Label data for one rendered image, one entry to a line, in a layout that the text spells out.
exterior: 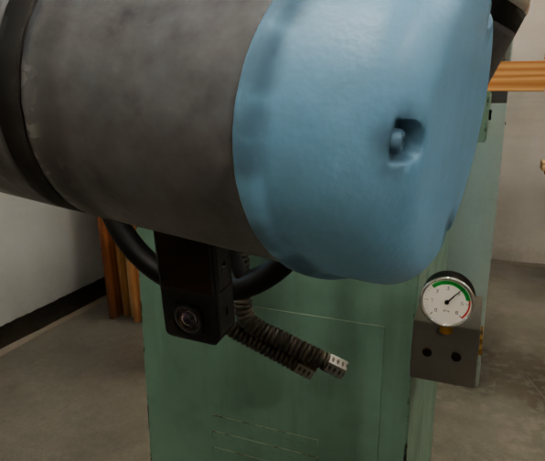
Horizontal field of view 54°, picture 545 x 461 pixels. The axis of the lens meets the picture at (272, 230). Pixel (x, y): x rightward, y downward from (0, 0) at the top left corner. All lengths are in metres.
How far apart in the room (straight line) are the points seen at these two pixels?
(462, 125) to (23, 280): 2.10
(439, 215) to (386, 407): 0.67
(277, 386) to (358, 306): 0.19
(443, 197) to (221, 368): 0.74
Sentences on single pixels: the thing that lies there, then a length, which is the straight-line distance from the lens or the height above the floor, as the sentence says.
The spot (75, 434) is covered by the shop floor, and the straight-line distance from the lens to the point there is 1.66.
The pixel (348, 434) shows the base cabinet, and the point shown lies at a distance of 0.85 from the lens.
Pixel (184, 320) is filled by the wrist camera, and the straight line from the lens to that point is 0.37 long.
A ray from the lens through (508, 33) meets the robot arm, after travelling 0.28.
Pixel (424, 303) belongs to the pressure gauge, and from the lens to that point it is 0.67.
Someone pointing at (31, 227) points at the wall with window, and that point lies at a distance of 2.20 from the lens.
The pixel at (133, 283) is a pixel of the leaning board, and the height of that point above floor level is 0.17.
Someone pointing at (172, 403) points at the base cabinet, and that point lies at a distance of 0.96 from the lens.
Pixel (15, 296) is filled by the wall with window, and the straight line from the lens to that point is 2.19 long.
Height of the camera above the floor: 0.89
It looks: 14 degrees down
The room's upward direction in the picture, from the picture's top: straight up
